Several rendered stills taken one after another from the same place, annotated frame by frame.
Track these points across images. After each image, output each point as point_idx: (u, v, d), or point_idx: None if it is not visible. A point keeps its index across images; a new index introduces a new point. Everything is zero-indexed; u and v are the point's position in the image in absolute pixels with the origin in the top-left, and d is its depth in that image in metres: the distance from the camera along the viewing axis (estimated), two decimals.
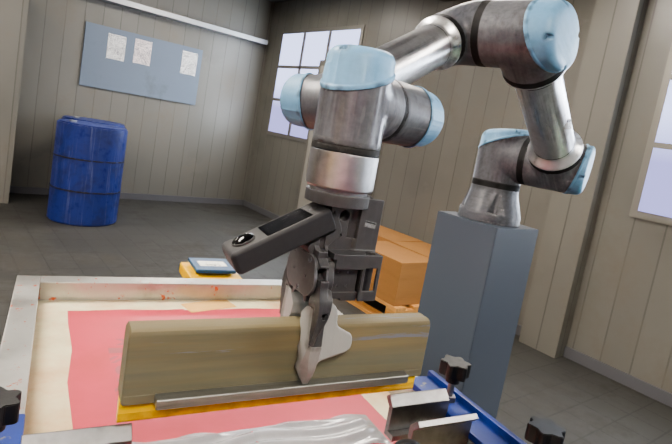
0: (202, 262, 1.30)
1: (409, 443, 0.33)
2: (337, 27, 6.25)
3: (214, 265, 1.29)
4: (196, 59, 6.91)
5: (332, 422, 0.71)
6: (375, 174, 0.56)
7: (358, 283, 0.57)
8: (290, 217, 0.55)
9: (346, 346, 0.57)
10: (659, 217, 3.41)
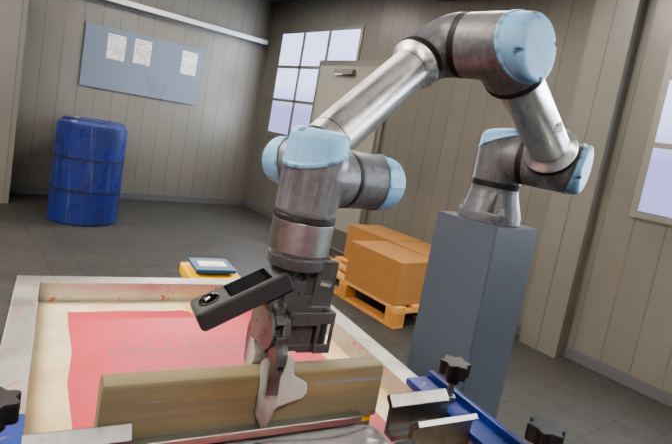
0: (202, 262, 1.30)
1: (409, 443, 0.33)
2: (337, 27, 6.25)
3: (214, 265, 1.29)
4: (196, 59, 6.91)
5: None
6: (330, 240, 0.62)
7: (314, 337, 0.64)
8: (252, 277, 0.61)
9: (301, 393, 0.63)
10: (659, 217, 3.41)
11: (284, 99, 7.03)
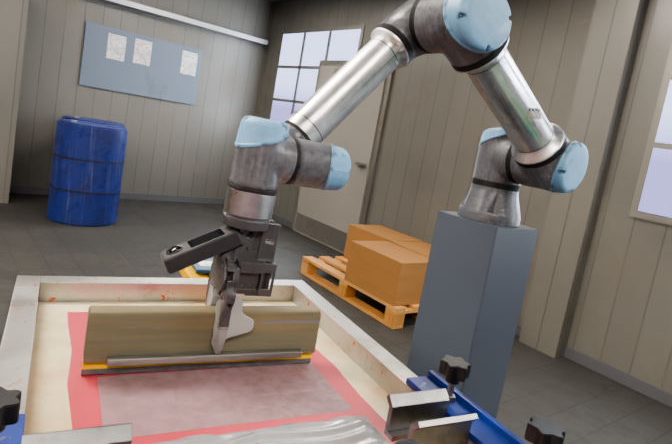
0: (202, 262, 1.30)
1: (409, 443, 0.33)
2: (337, 27, 6.25)
3: None
4: (196, 59, 6.91)
5: (332, 424, 0.71)
6: (272, 206, 0.79)
7: (259, 283, 0.80)
8: (210, 235, 0.78)
9: (249, 328, 0.80)
10: (659, 217, 3.41)
11: (284, 99, 7.03)
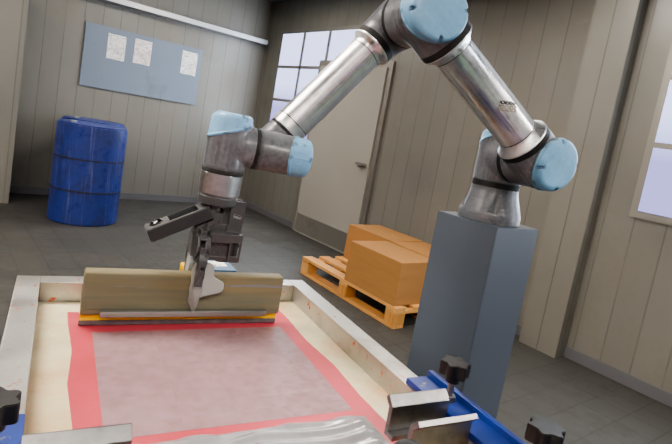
0: None
1: (409, 443, 0.33)
2: (337, 27, 6.25)
3: (214, 265, 1.29)
4: (196, 59, 6.91)
5: (332, 424, 0.71)
6: (239, 186, 0.94)
7: (228, 252, 0.95)
8: (186, 210, 0.93)
9: (219, 289, 0.95)
10: (659, 217, 3.41)
11: (284, 99, 7.03)
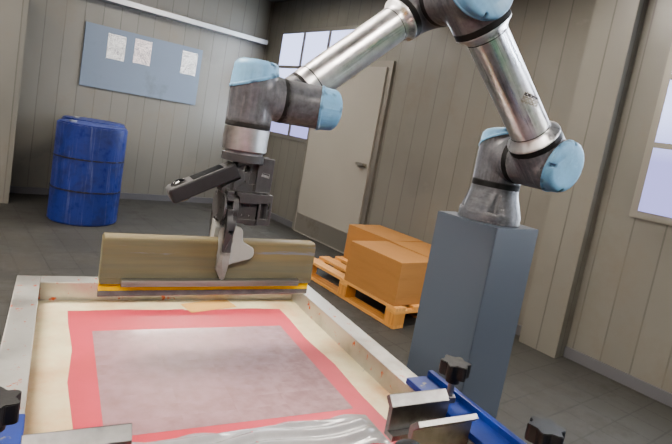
0: None
1: (409, 443, 0.33)
2: (337, 27, 6.25)
3: None
4: (196, 59, 6.91)
5: (332, 422, 0.71)
6: (266, 141, 0.85)
7: (257, 214, 0.87)
8: (210, 169, 0.85)
9: (249, 255, 0.87)
10: (659, 217, 3.41)
11: None
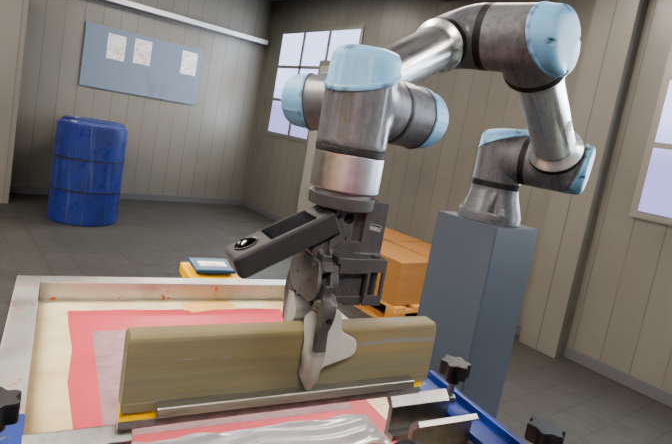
0: (202, 262, 1.30)
1: (409, 443, 0.33)
2: (337, 27, 6.25)
3: (214, 265, 1.29)
4: (196, 59, 6.91)
5: (332, 422, 0.71)
6: (380, 176, 0.55)
7: (363, 287, 0.56)
8: (294, 220, 0.54)
9: (350, 351, 0.56)
10: (659, 217, 3.41)
11: None
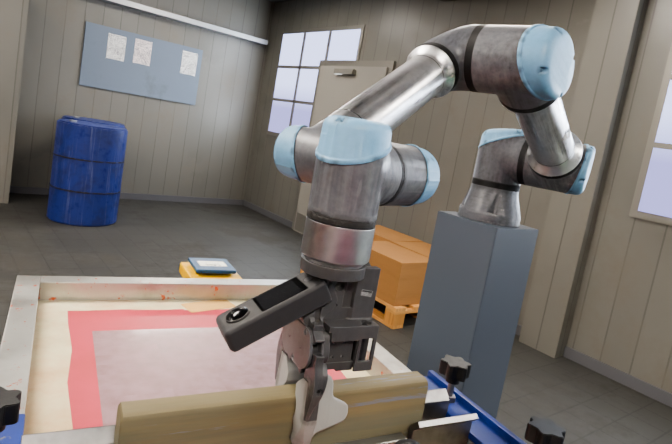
0: (202, 262, 1.30)
1: (409, 443, 0.33)
2: (337, 27, 6.25)
3: (214, 265, 1.29)
4: (196, 59, 6.91)
5: None
6: (371, 244, 0.55)
7: (354, 352, 0.57)
8: (285, 288, 0.54)
9: (342, 416, 0.56)
10: (659, 217, 3.41)
11: (284, 99, 7.03)
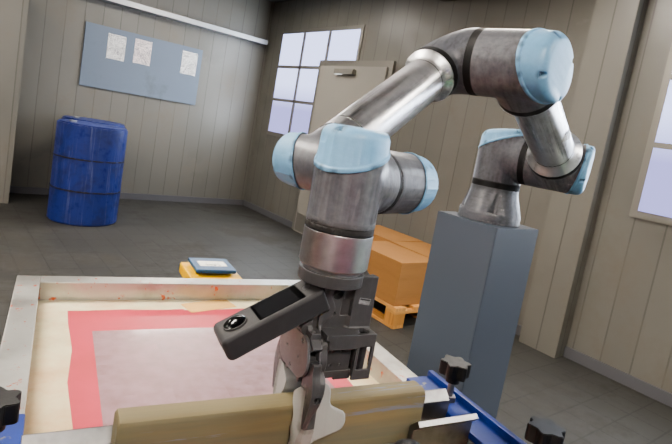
0: (202, 262, 1.30)
1: (409, 443, 0.33)
2: (337, 27, 6.25)
3: (214, 265, 1.29)
4: (196, 59, 6.91)
5: None
6: (369, 253, 0.55)
7: (352, 361, 0.57)
8: (283, 297, 0.54)
9: (339, 425, 0.56)
10: (659, 217, 3.41)
11: (284, 99, 7.03)
